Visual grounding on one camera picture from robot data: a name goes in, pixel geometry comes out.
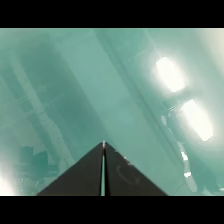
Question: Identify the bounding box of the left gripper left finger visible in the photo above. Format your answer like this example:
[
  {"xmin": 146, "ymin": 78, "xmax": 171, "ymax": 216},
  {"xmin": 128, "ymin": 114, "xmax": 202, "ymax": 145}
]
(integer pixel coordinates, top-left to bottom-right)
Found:
[{"xmin": 37, "ymin": 141, "xmax": 105, "ymax": 197}]

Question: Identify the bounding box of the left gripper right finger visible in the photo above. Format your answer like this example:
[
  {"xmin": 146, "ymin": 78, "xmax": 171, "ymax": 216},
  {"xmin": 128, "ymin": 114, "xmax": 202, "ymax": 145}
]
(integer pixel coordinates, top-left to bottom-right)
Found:
[{"xmin": 103, "ymin": 141, "xmax": 169, "ymax": 197}]

